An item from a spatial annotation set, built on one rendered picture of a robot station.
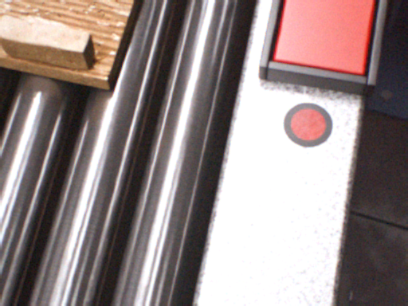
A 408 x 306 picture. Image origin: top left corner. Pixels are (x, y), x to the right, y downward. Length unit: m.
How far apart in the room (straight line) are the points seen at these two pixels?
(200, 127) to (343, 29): 0.12
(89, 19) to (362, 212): 1.01
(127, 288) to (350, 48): 0.21
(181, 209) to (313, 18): 0.16
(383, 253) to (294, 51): 0.97
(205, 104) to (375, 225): 0.98
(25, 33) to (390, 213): 1.07
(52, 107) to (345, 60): 0.19
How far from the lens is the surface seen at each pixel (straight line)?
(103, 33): 0.52
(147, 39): 0.54
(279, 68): 0.51
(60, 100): 0.53
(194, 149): 0.50
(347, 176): 0.50
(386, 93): 1.55
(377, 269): 1.44
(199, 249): 0.52
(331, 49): 0.52
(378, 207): 1.48
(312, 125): 0.51
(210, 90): 0.52
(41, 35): 0.50
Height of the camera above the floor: 1.38
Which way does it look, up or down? 68 degrees down
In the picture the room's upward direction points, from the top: 5 degrees counter-clockwise
